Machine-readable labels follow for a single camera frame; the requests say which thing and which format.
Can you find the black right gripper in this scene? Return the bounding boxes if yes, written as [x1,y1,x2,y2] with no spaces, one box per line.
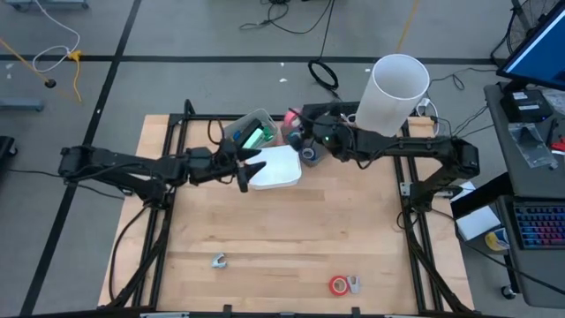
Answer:
[296,112,357,163]

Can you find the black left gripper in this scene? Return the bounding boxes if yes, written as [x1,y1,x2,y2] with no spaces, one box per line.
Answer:
[187,140,267,194]

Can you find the red tape roll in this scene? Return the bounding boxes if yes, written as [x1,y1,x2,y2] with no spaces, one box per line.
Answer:
[282,109,305,134]
[328,276,350,297]

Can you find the black stapler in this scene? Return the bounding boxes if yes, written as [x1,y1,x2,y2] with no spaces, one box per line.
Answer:
[233,118,262,151]

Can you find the white plastic bin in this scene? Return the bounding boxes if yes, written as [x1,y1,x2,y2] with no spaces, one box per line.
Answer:
[244,144,303,191]

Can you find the dark translucent plastic bin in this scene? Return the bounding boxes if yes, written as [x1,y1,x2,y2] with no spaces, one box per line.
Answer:
[280,110,337,168]

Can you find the light grey plastic bin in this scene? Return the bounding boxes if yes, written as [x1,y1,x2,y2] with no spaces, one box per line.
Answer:
[222,108,279,156]

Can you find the white cylindrical tube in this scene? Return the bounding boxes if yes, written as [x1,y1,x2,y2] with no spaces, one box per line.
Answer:
[339,53,431,139]

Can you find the white cardboard box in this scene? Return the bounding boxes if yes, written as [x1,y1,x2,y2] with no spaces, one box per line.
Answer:
[455,205,502,242]

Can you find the black mini computer box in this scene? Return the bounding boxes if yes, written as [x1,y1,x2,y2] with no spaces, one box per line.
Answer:
[499,88,554,125]

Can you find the clear plastic bag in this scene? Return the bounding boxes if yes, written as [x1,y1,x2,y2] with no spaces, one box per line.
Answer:
[507,122,559,170]

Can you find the black floor fan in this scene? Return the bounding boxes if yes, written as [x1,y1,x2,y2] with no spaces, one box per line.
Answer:
[489,0,561,67]

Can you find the grey side desk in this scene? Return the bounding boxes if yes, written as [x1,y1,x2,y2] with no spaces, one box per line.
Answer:
[483,81,565,309]

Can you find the grey metal floor base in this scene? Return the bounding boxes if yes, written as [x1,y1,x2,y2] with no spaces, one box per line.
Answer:
[0,97,46,113]
[3,0,90,11]

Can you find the computer monitor blue screen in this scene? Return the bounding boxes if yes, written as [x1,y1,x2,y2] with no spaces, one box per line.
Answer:
[496,0,565,93]

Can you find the backlit rainbow keyboard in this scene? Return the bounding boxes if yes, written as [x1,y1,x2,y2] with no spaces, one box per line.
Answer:
[512,201,565,251]

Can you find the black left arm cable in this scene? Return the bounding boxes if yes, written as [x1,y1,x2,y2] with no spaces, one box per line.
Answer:
[206,116,227,148]

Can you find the coiled black cable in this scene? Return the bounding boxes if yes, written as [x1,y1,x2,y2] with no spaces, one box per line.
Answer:
[307,58,341,93]

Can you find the black aluminium table frame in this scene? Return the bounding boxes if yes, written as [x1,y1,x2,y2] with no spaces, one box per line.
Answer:
[105,99,476,318]

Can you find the black floor cables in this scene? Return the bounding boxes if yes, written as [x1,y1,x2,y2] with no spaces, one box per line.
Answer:
[238,0,335,61]

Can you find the white power adapter cable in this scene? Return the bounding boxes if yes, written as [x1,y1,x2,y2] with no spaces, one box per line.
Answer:
[413,95,441,137]

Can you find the yellow extension cable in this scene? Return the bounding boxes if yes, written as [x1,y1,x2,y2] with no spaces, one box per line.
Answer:
[0,38,84,104]

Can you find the white floor cable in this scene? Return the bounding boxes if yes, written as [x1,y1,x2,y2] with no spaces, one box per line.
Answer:
[32,0,81,74]

